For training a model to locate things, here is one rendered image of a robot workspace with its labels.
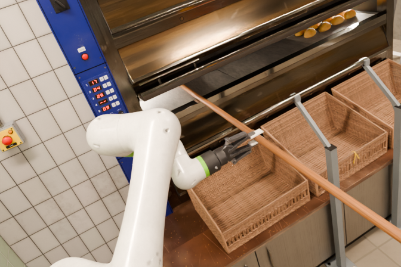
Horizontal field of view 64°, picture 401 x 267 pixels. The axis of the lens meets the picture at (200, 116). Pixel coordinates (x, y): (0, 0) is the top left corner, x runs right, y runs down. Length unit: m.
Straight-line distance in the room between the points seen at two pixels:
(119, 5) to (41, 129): 0.69
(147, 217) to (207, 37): 1.19
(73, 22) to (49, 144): 0.60
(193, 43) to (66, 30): 0.62
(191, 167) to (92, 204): 0.82
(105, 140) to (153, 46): 0.86
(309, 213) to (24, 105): 1.52
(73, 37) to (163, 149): 0.88
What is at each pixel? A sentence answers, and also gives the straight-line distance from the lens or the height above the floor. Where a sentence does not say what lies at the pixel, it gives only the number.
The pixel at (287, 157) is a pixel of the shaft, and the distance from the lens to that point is 1.26.
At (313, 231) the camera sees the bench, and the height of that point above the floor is 0.41.
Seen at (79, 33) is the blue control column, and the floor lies 1.76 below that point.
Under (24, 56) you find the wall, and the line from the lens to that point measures 1.61.
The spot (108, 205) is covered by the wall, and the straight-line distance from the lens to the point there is 1.97.
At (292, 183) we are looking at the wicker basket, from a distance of 2.00.
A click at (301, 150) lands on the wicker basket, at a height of 0.59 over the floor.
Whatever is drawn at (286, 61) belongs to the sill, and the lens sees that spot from 2.11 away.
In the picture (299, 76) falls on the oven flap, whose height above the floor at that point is 1.03.
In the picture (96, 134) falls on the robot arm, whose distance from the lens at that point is 0.94.
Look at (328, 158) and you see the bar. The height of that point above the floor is 0.89.
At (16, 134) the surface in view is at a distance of 1.64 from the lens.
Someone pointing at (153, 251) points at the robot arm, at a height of 1.45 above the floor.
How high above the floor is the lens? 2.00
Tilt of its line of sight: 29 degrees down
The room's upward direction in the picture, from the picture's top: 18 degrees counter-clockwise
